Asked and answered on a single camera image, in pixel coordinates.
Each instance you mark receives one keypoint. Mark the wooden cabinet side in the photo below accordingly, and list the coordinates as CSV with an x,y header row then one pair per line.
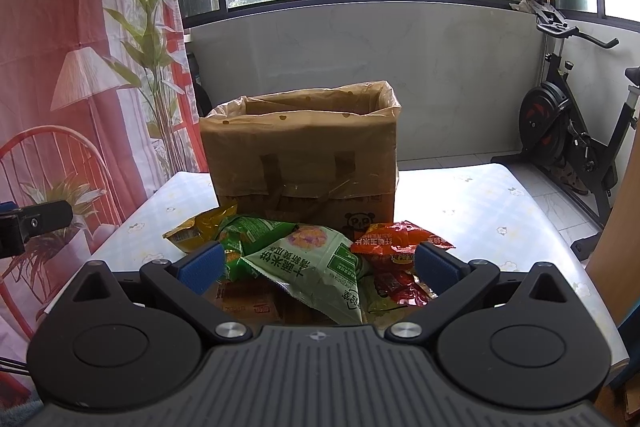
x,y
614,265

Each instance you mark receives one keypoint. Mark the red orange snack bag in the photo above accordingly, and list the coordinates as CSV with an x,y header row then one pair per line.
x,y
387,252

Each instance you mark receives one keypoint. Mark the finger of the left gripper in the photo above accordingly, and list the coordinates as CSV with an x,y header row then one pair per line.
x,y
45,218

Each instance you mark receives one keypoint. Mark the dark green chip bag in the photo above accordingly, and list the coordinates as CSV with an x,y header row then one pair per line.
x,y
244,235

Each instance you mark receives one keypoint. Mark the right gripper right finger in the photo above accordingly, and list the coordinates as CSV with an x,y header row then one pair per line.
x,y
459,287

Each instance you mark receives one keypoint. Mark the yellow snack bag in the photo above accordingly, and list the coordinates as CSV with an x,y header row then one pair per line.
x,y
200,229

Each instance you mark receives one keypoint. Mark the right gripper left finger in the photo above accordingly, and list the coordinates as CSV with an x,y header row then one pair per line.
x,y
178,287

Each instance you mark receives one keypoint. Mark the brown cardboard box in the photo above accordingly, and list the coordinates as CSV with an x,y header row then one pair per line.
x,y
318,156

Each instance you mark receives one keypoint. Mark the black exercise bike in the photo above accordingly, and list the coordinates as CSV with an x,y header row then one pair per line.
x,y
556,140

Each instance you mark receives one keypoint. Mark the red printed curtain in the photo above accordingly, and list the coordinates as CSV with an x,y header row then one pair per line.
x,y
98,109

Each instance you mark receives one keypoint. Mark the light green snack bag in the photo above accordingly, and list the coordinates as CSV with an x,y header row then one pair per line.
x,y
314,265

